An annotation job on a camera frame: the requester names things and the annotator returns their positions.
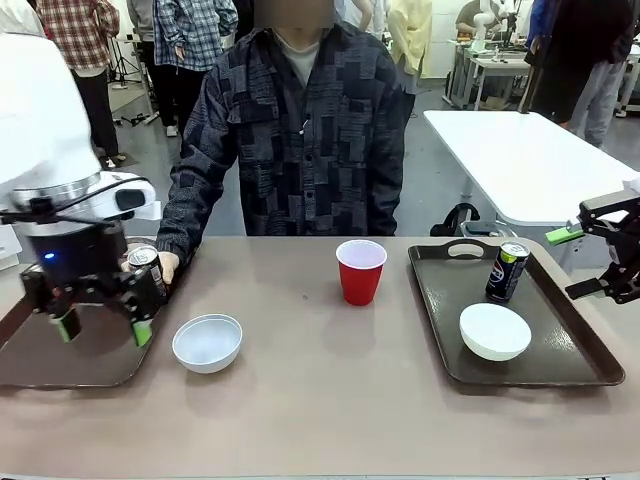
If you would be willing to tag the seated bystander in grey shirt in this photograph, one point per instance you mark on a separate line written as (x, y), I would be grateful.
(470, 15)

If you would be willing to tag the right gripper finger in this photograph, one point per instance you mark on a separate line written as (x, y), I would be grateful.
(600, 207)
(622, 285)

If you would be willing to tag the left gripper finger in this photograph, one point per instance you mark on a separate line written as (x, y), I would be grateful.
(141, 320)
(67, 325)

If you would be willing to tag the bystander in yellow shirt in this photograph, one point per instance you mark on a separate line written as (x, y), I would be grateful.
(410, 35)

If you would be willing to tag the person's right hand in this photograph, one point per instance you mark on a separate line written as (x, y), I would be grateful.
(170, 267)

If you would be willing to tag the black tripod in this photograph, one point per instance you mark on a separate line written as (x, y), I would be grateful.
(120, 65)

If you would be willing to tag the black and grey chair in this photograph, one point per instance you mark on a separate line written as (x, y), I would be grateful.
(470, 227)

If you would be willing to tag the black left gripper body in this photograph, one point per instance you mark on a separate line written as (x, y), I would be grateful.
(75, 260)

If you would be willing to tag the black drink can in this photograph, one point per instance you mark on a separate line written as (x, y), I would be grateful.
(142, 257)
(507, 275)

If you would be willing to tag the white table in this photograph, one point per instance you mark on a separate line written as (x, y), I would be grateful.
(525, 160)

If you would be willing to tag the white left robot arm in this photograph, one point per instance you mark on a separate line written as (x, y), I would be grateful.
(45, 125)

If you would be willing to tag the red plastic cup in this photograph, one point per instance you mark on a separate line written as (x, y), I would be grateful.
(361, 280)

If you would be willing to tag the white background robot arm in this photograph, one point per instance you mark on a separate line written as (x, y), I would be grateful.
(482, 25)

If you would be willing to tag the bystander in black jacket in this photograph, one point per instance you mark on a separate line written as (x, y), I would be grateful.
(580, 50)

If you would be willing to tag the bystander in grey top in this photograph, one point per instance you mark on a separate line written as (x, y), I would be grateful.
(140, 20)

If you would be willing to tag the grey workbench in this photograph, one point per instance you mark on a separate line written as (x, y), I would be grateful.
(492, 67)

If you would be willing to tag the white bowl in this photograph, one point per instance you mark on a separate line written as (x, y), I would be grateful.
(495, 332)
(207, 345)

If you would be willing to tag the person torso patchwork shirt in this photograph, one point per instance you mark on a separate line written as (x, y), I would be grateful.
(320, 140)

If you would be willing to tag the person's right forearm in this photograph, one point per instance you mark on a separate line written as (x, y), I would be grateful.
(187, 215)

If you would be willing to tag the bystander in red plaid shirt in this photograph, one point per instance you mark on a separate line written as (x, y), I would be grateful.
(82, 35)

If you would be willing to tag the brown plastic serving tray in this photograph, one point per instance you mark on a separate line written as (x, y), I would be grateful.
(100, 365)
(555, 340)

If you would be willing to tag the bystander in white shirt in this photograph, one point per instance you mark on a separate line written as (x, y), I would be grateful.
(20, 15)

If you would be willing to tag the bystander in blue plaid shirt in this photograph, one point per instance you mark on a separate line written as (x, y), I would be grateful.
(192, 35)

